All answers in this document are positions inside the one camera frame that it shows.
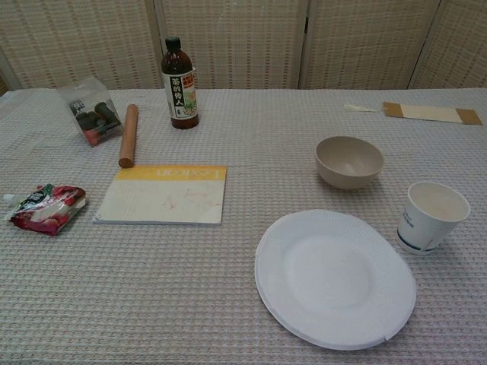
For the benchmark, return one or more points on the beige bowl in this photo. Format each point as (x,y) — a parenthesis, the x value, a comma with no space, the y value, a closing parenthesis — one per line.
(348,161)

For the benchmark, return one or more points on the white paper cup blue print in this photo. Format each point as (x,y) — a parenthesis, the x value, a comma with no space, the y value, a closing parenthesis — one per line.
(422,228)

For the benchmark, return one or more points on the white paper plate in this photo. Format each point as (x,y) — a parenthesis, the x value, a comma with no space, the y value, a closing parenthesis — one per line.
(331,281)

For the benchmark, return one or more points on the yellow white notepad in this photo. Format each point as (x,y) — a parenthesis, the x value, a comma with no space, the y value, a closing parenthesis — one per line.
(163,201)

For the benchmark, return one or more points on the brown tea bottle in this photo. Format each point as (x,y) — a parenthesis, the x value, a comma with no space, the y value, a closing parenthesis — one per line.
(179,95)

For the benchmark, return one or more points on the waffle weave tablecloth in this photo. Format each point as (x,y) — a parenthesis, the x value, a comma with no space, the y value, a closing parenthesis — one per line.
(213,289)

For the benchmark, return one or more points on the wooden rolling pin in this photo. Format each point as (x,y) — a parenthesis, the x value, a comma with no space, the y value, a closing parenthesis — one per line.
(128,133)

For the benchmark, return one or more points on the small cream paper scrap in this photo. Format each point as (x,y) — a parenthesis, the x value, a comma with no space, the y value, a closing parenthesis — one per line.
(357,108)

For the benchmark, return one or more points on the woven folding screen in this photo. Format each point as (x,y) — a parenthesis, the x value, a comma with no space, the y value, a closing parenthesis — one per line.
(247,42)

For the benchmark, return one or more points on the clear plastic box dark items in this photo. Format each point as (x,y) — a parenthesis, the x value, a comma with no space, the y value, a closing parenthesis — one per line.
(91,110)

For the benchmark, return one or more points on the red snack pouch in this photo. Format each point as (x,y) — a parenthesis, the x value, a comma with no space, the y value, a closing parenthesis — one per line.
(49,209)

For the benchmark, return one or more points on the brown cream cardboard strip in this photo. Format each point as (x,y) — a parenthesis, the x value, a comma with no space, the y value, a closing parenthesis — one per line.
(430,113)

